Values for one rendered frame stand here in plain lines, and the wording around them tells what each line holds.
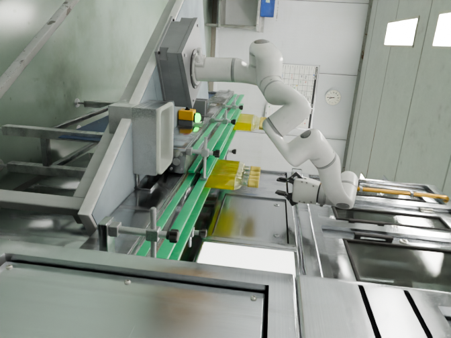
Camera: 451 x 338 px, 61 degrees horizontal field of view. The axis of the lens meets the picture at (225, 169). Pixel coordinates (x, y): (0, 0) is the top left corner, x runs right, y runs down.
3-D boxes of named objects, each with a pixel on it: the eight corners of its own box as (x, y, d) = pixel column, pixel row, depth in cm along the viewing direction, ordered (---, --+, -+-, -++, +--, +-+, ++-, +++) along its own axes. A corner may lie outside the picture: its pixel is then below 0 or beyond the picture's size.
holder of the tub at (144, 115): (133, 188, 129) (156, 191, 128) (131, 107, 120) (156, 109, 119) (149, 172, 145) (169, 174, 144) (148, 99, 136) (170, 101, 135)
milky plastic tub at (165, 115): (134, 174, 127) (160, 176, 126) (133, 106, 120) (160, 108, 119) (150, 159, 143) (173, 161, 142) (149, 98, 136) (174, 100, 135)
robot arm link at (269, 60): (262, 104, 137) (262, 60, 127) (246, 78, 156) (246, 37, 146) (287, 100, 138) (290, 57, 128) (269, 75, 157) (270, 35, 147)
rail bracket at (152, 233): (76, 273, 85) (174, 286, 83) (70, 204, 80) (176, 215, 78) (86, 261, 90) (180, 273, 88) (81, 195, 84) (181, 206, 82)
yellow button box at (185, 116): (177, 125, 182) (192, 126, 181) (177, 109, 179) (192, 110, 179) (180, 122, 188) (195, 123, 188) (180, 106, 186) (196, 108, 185)
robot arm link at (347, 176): (356, 191, 135) (360, 170, 140) (325, 186, 138) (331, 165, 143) (352, 213, 146) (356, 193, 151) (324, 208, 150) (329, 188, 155)
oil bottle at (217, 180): (188, 186, 157) (241, 191, 155) (189, 173, 156) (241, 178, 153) (192, 181, 163) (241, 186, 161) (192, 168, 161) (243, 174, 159)
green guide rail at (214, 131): (188, 154, 147) (209, 156, 146) (188, 151, 147) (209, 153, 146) (234, 94, 312) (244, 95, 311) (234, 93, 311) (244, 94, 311)
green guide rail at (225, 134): (187, 172, 149) (208, 174, 148) (187, 170, 149) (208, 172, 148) (233, 104, 314) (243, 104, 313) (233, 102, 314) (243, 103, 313)
